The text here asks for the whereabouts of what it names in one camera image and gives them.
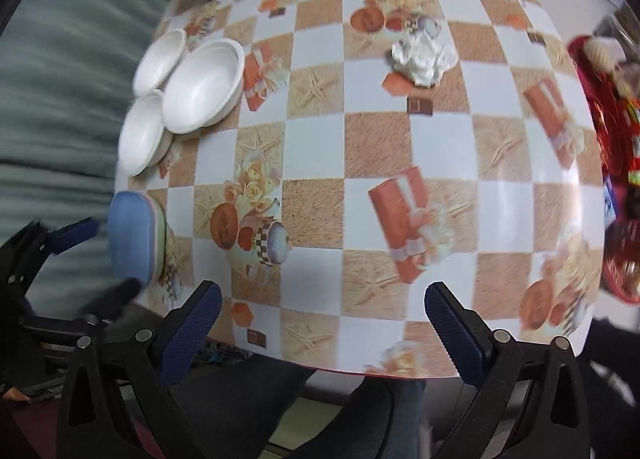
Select blue snack packet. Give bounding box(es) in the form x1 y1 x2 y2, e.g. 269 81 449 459
602 176 621 227

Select red tray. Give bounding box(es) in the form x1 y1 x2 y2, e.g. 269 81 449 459
567 35 640 307

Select large white foam bowl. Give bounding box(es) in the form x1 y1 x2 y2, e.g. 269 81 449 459
161 38 246 135

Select small white foam bowl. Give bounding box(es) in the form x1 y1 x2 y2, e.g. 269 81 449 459
133 29 188 96
118 90 174 176

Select pale green plastic plate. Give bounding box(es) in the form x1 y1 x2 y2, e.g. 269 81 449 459
148 195 170 285

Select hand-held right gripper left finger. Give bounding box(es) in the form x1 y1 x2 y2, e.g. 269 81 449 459
56 280 223 459

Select checkered printed tablecloth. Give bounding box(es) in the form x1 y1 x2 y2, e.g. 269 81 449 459
114 0 628 380

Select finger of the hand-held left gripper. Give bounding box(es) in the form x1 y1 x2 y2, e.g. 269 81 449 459
5 218 100 285
82 279 142 325

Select grey-green curtain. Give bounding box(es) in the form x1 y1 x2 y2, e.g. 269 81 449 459
0 0 176 252

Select crumpled white tissue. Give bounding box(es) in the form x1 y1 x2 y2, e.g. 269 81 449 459
390 32 457 88

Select white foam fruit net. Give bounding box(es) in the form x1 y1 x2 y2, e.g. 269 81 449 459
582 36 626 74

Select person's dark trouser legs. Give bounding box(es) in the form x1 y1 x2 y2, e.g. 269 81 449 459
172 354 426 459

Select blue plastic plate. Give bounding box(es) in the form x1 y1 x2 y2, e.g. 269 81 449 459
107 190 163 290

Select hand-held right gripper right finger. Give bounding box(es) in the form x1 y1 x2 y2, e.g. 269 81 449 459
424 282 592 459

